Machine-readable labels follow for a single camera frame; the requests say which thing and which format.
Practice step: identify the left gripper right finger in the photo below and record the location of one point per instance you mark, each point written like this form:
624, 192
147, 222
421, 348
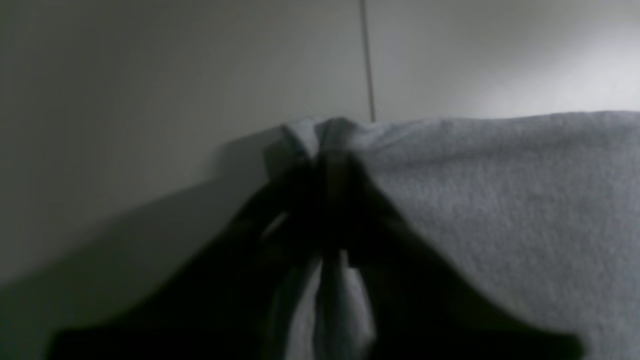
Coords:
423, 308

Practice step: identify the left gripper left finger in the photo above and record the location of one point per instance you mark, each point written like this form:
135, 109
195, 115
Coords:
234, 299

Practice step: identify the grey T-shirt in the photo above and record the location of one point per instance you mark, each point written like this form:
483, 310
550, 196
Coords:
541, 212

